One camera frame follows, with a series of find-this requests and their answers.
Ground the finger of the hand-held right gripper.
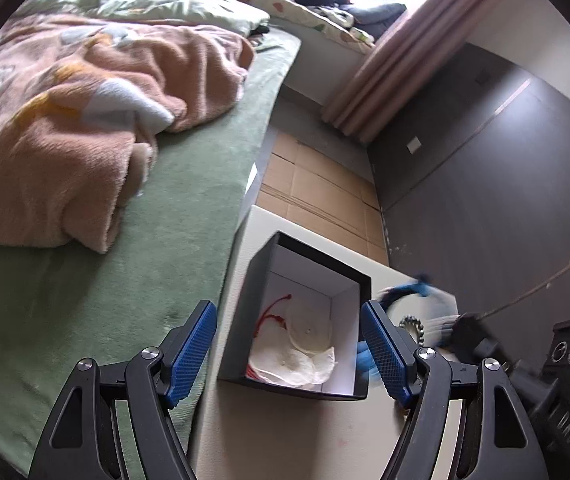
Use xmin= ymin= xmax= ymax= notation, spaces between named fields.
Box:
xmin=355 ymin=341 xmax=383 ymax=377
xmin=377 ymin=274 xmax=460 ymax=318

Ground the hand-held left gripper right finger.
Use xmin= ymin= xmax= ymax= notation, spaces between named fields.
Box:
xmin=360 ymin=301 xmax=550 ymax=480

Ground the pinkish brown curtain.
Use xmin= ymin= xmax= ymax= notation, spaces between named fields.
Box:
xmin=321 ymin=0 xmax=514 ymax=147

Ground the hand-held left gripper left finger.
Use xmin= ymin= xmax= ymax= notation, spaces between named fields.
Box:
xmin=28 ymin=300 xmax=218 ymax=480

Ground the dark bead bracelet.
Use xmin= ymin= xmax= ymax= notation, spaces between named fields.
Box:
xmin=399 ymin=314 xmax=427 ymax=347

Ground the black jewelry box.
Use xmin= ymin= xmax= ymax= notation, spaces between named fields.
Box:
xmin=216 ymin=231 xmax=372 ymax=402

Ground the crumpled clear plastic bag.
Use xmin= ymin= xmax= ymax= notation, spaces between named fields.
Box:
xmin=249 ymin=344 xmax=338 ymax=387

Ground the light green quilt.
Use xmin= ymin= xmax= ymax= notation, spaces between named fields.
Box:
xmin=2 ymin=0 xmax=272 ymax=41

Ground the pink fleece blanket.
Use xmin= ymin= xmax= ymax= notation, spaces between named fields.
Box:
xmin=0 ymin=12 xmax=257 ymax=254

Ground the printed window seat cushion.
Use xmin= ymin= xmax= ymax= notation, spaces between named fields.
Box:
xmin=160 ymin=0 xmax=377 ymax=56

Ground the white round pad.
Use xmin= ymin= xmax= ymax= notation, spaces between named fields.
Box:
xmin=285 ymin=301 xmax=335 ymax=353

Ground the bed with green sheet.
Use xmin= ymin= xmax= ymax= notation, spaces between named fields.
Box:
xmin=0 ymin=27 xmax=302 ymax=463

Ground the grey pillow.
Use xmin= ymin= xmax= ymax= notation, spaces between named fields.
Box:
xmin=342 ymin=2 xmax=408 ymax=27

